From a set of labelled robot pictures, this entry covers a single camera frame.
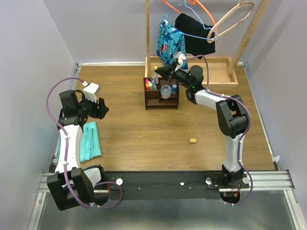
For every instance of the folded teal cloth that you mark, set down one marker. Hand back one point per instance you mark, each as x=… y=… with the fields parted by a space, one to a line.
x=86 y=142

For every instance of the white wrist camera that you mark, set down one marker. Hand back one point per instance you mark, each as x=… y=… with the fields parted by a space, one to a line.
x=91 y=91
x=179 y=60

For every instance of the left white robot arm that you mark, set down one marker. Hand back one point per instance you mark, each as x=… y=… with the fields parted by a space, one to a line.
x=70 y=185

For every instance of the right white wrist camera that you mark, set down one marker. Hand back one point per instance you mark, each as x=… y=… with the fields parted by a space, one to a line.
x=179 y=60

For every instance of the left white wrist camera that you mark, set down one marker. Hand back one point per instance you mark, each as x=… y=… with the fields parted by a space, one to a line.
x=91 y=91

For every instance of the light blue wire hanger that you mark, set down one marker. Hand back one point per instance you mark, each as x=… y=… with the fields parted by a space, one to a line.
x=190 y=26

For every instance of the orange plastic hanger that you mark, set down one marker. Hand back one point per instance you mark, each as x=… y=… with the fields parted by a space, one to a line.
x=197 y=2

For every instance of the small brown eraser block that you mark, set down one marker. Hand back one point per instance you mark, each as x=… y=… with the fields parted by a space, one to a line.
x=193 y=140

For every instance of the blue cylindrical pin container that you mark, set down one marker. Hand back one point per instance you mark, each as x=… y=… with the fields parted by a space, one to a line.
x=174 y=89

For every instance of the yellow capped marker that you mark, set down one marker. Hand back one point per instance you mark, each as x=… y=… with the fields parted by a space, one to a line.
x=156 y=75

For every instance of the wooden clothes rack tray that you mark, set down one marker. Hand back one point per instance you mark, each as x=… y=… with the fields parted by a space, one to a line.
x=221 y=68

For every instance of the blue patterned shorts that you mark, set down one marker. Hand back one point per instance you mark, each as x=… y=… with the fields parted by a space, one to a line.
x=170 y=41

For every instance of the clear round pin container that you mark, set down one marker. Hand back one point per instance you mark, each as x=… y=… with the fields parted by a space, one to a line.
x=165 y=91

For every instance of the aluminium rail frame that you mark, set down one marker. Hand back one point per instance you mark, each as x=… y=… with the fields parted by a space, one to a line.
x=258 y=181

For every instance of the brown wooden desk organizer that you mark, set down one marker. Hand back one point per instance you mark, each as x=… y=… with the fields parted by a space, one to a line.
x=155 y=100

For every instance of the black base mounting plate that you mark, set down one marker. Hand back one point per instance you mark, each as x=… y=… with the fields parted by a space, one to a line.
x=176 y=184

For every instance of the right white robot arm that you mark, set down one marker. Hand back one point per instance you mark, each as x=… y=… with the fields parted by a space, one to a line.
x=233 y=117

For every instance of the purple capped marker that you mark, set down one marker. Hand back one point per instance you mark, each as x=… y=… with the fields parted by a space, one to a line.
x=154 y=84

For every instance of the black garment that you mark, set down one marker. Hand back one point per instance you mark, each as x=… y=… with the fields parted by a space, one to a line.
x=196 y=46

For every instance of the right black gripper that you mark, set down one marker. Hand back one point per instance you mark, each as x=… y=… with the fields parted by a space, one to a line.
x=166 y=71

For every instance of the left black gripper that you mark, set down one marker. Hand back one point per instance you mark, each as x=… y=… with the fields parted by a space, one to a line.
x=99 y=112

